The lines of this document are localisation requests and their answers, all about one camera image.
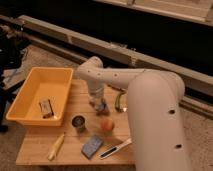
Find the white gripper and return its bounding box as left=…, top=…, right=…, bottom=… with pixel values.
left=87, top=81, right=104, bottom=104

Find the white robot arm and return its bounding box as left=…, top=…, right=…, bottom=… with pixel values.
left=77, top=57, right=192, bottom=171

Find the metal cup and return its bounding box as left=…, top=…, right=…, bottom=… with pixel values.
left=72, top=115, right=86, bottom=133

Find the red apple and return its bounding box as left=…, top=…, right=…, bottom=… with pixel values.
left=101, top=118, right=115, bottom=132

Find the yellow plastic bin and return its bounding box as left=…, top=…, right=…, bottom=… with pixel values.
left=6, top=67, right=73, bottom=126

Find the wooden table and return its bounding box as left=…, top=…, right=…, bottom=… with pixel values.
left=16, top=80, right=134, bottom=166

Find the wooden block in bin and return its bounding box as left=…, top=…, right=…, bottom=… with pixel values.
left=39, top=99, right=53, bottom=118

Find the blue grey sponge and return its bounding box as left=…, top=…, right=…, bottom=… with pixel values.
left=81, top=135, right=103, bottom=159

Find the white dish brush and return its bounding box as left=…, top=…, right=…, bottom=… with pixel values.
left=99, top=138, right=132, bottom=160

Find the black tripod stand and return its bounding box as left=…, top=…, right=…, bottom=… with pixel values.
left=0, top=27, right=23, bottom=133

